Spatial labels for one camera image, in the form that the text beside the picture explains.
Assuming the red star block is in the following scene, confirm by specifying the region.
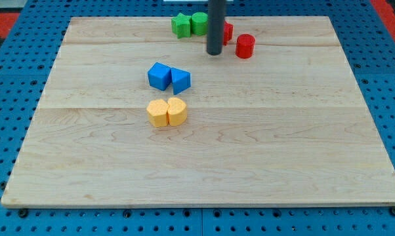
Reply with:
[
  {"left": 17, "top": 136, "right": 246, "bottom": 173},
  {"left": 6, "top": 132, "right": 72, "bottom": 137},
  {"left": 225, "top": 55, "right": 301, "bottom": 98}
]
[{"left": 223, "top": 21, "right": 234, "bottom": 46}]

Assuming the green star block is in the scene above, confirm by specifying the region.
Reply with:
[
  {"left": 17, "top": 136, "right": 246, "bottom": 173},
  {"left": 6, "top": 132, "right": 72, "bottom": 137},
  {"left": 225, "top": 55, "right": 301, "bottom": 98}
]
[{"left": 171, "top": 12, "right": 192, "bottom": 39}]

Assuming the yellow half-round block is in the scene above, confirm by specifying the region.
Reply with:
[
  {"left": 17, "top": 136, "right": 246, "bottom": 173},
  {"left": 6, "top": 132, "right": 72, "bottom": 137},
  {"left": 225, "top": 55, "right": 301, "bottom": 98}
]
[{"left": 167, "top": 97, "right": 188, "bottom": 126}]

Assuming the yellow hexagon block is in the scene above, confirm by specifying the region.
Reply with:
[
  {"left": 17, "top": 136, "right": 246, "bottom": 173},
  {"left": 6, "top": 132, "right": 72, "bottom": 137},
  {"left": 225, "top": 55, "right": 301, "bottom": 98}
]
[{"left": 146, "top": 99, "right": 169, "bottom": 127}]

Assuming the blue triangle block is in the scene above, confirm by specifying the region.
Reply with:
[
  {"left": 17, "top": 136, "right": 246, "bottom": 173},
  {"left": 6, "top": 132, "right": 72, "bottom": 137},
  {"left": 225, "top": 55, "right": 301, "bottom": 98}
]
[{"left": 171, "top": 68, "right": 191, "bottom": 95}]

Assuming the blue cube block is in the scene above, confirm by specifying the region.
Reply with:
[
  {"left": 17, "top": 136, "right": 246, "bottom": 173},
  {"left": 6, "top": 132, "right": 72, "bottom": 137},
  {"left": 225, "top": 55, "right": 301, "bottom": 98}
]
[{"left": 148, "top": 62, "right": 172, "bottom": 90}]

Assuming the red cylinder block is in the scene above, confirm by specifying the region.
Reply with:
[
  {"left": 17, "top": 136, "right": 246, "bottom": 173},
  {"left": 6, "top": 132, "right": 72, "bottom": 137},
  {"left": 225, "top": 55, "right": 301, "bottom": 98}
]
[{"left": 235, "top": 34, "right": 255, "bottom": 59}]

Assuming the light wooden board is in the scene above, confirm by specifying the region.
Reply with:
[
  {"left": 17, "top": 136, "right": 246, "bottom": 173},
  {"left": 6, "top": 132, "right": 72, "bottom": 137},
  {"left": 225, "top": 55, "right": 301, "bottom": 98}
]
[{"left": 1, "top": 16, "right": 395, "bottom": 208}]

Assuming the green cylinder block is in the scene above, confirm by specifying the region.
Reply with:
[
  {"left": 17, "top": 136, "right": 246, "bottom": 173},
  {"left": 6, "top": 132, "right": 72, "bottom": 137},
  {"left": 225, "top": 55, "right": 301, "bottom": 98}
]
[{"left": 191, "top": 12, "right": 208, "bottom": 36}]

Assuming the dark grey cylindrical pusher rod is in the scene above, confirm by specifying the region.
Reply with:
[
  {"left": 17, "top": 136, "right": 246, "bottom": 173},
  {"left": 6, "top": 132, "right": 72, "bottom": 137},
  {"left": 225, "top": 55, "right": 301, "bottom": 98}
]
[{"left": 207, "top": 0, "right": 226, "bottom": 56}]

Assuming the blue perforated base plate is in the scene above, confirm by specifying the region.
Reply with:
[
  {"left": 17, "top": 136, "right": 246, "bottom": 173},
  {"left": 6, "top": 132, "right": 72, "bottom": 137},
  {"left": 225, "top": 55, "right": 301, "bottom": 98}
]
[{"left": 0, "top": 0, "right": 395, "bottom": 235}]

